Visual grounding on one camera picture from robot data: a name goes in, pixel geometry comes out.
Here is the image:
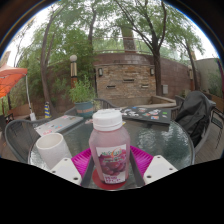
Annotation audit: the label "white textured cup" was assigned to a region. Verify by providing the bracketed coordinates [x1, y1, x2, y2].
[35, 132, 73, 170]

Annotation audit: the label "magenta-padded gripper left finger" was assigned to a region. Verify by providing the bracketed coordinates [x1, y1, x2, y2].
[49, 147, 96, 188]

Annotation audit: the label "orange canopy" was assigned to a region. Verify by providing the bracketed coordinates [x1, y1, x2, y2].
[0, 51, 29, 99]

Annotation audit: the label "silver laptop with stickers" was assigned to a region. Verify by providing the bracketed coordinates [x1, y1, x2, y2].
[34, 114, 84, 137]

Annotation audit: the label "pink juice bottle white cap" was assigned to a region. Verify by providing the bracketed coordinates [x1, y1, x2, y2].
[88, 108, 131, 185]

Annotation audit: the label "black metal patio chairs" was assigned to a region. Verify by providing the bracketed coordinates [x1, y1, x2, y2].
[209, 108, 224, 149]

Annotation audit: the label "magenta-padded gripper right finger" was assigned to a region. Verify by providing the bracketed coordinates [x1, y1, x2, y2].
[129, 145, 179, 187]

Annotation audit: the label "wooden lamp post white globe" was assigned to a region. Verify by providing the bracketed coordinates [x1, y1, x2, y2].
[69, 54, 79, 89]

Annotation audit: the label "blue yellow striped bollard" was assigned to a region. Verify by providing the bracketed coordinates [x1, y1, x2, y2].
[44, 101, 52, 119]

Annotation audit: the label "folded dark red umbrella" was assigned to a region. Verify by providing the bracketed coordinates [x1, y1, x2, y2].
[218, 59, 224, 89]

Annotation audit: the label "potted green plant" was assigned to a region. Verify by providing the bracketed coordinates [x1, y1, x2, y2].
[68, 78, 98, 119]

